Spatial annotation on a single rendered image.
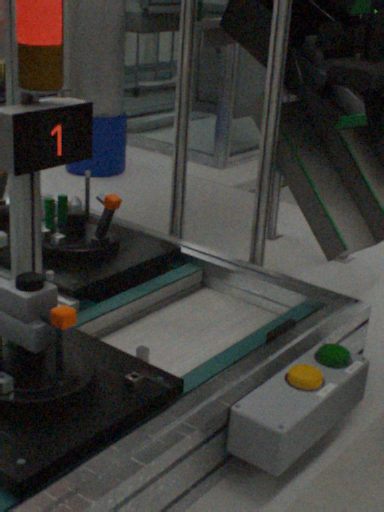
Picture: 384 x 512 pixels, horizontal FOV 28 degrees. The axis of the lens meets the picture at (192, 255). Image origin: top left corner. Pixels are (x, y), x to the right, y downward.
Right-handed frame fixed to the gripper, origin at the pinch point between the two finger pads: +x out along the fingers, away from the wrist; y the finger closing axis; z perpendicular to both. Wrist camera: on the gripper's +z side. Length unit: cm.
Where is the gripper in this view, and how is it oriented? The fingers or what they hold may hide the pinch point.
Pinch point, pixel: (380, 114)
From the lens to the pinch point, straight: 92.9
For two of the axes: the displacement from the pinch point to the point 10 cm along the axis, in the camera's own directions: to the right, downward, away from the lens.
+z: -7.9, -2.8, 5.5
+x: -0.7, 9.2, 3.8
